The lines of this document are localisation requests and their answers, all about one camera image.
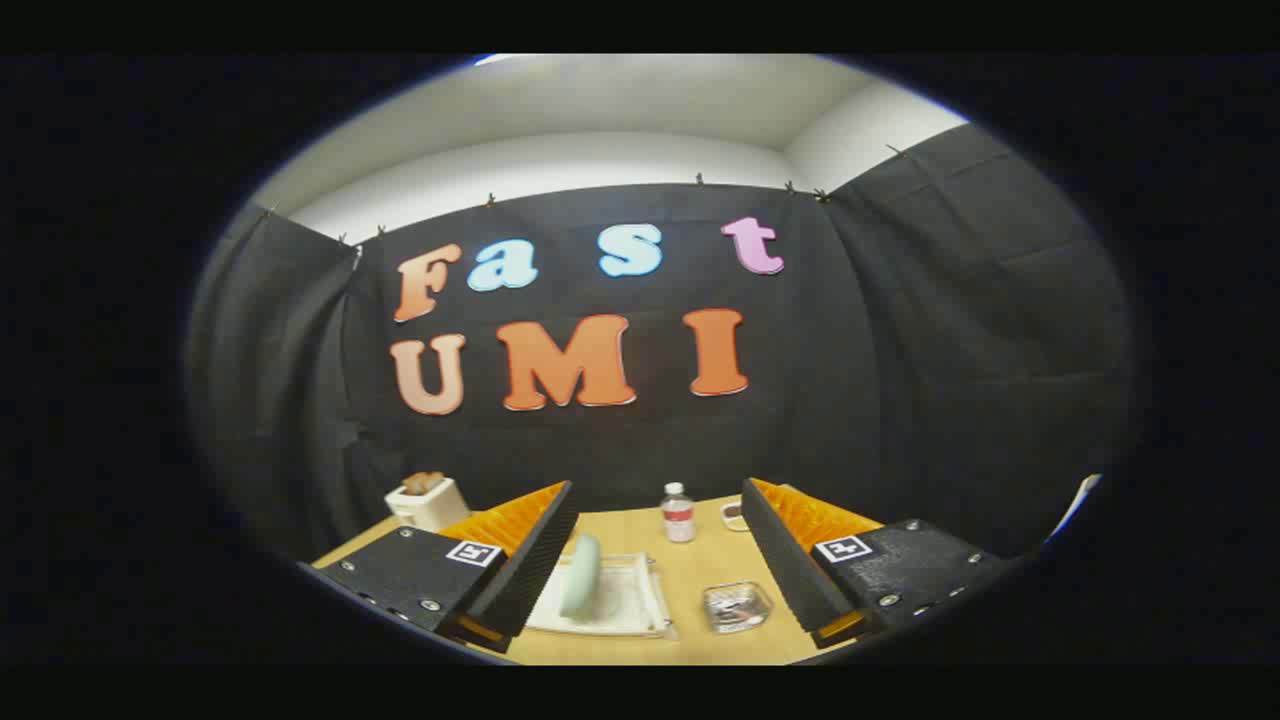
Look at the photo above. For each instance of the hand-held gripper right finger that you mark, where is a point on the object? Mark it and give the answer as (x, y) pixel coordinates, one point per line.
(785, 560)

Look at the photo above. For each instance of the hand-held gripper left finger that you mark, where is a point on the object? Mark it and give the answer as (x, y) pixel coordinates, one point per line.
(535, 560)

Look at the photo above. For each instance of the light green plate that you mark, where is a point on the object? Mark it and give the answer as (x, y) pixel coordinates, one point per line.
(580, 578)

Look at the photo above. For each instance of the small white snack tray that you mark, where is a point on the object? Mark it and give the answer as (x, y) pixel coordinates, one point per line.
(732, 515)

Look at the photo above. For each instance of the white toaster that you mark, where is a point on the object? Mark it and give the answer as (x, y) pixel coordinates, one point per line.
(432, 508)

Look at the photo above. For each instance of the clear plastic bottle red label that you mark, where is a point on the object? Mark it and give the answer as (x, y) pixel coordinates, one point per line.
(678, 515)

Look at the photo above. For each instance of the toasted bread slice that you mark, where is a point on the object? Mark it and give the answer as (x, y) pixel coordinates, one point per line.
(422, 483)

